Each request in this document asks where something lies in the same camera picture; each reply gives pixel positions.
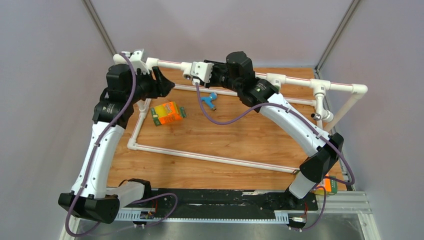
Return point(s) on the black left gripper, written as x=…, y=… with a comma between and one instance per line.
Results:
x=160, y=87

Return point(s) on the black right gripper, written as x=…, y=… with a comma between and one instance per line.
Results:
x=215, y=67

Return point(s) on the white PVC pipe frame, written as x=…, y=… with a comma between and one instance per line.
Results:
x=299, y=92

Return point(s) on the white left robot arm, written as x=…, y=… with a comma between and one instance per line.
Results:
x=110, y=119

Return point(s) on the orange box near right arm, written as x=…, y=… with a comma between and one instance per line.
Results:
x=326, y=185

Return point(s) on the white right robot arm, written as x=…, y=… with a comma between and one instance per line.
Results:
x=263, y=96

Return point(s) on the blue water faucet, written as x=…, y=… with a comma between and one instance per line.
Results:
x=208, y=100

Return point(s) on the white water faucet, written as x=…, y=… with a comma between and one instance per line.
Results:
x=321, y=114

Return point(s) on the orange green carton box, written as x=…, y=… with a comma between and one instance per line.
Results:
x=167, y=113

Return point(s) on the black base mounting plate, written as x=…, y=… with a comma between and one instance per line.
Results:
x=224, y=203

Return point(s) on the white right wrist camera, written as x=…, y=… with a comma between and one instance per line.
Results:
x=201, y=72

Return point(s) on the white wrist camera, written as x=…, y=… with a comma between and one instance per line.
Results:
x=201, y=72
x=138, y=60

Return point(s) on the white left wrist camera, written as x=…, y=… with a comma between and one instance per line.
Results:
x=138, y=60

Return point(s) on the aluminium frame rail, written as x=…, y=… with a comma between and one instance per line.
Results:
x=344, y=202

